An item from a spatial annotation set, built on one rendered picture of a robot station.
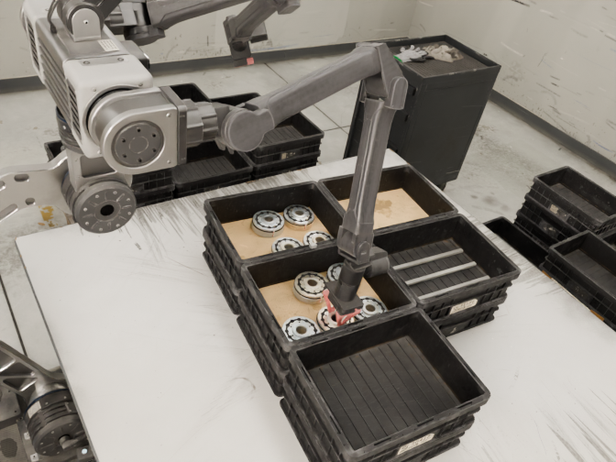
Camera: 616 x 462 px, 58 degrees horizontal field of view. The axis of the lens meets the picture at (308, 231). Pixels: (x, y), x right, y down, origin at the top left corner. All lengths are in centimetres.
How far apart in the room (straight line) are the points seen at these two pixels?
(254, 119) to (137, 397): 80
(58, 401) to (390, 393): 101
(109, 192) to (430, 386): 92
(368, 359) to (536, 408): 53
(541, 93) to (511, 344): 335
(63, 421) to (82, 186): 79
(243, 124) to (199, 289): 82
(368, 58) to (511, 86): 398
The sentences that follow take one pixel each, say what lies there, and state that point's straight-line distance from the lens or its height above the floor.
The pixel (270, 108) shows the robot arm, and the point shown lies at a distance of 109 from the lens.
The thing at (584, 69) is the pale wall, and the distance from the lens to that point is 479.
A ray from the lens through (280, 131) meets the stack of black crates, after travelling 300.
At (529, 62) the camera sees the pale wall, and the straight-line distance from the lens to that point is 504.
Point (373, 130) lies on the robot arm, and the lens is 127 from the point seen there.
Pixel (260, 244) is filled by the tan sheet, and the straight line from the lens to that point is 173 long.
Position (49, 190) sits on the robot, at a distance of 143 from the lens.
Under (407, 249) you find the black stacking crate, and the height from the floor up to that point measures 83.
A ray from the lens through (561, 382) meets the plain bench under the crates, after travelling 188.
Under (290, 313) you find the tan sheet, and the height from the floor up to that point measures 83.
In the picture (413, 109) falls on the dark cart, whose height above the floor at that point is 72.
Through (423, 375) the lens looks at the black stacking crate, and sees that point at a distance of 151.
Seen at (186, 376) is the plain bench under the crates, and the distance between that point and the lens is 156.
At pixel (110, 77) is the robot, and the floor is 153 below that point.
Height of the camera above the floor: 198
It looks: 39 degrees down
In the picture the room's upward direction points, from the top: 11 degrees clockwise
